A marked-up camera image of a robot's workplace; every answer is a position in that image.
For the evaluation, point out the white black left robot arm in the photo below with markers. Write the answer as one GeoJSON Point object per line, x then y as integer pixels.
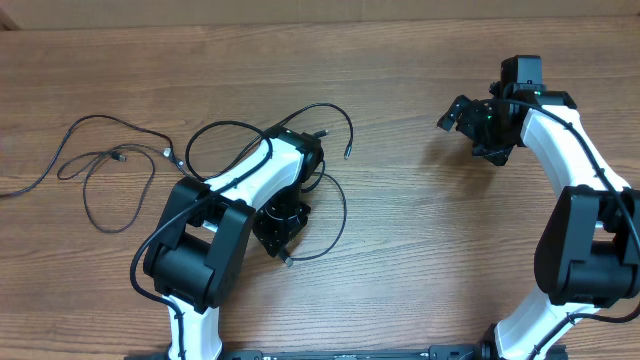
{"type": "Point", "coordinates": [196, 253]}

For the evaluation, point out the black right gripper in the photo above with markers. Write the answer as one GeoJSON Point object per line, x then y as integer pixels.
{"type": "Point", "coordinates": [473, 123]}

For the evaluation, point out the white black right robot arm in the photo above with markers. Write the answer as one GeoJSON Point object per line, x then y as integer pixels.
{"type": "Point", "coordinates": [587, 258]}

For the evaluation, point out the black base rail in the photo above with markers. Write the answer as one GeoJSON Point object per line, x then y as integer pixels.
{"type": "Point", "coordinates": [435, 352]}

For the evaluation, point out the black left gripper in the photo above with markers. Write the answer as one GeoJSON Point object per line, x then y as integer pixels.
{"type": "Point", "coordinates": [282, 236]}

